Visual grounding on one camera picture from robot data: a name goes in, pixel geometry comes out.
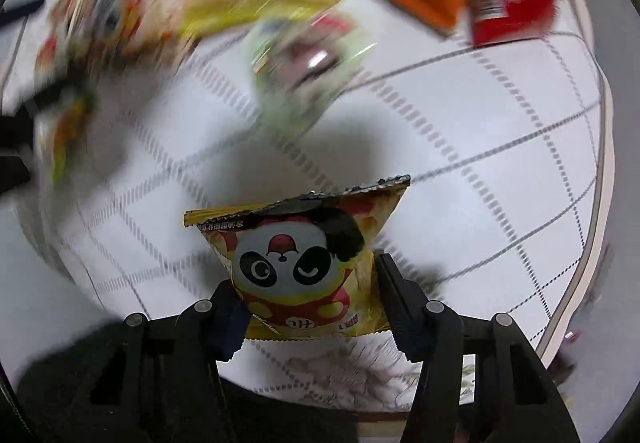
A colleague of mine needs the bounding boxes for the red snack packet white label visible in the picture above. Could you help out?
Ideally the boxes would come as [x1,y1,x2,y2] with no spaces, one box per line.
[462,0,571,48]

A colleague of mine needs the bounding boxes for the white quilted mat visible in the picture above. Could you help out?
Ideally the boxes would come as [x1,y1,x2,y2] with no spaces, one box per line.
[0,0,616,411]

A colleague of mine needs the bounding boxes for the long yellow snack packet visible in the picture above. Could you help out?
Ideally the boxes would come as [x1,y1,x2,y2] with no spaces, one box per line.
[182,0,351,41]

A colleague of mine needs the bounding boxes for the yellow panda snack packet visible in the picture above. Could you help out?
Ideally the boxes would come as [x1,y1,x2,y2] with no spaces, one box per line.
[183,174,412,341]

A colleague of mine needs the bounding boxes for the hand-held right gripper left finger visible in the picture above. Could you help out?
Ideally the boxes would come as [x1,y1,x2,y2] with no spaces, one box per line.
[20,280,252,443]

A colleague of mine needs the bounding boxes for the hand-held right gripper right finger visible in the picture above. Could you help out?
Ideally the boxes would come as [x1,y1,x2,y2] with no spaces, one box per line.
[374,253,581,443]

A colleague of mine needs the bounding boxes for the pile of colourful snack packets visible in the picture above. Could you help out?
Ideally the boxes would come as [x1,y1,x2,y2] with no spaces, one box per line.
[35,0,213,186]

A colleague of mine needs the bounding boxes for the pale green snack packet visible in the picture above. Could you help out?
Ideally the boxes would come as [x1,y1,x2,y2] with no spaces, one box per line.
[242,13,373,134]

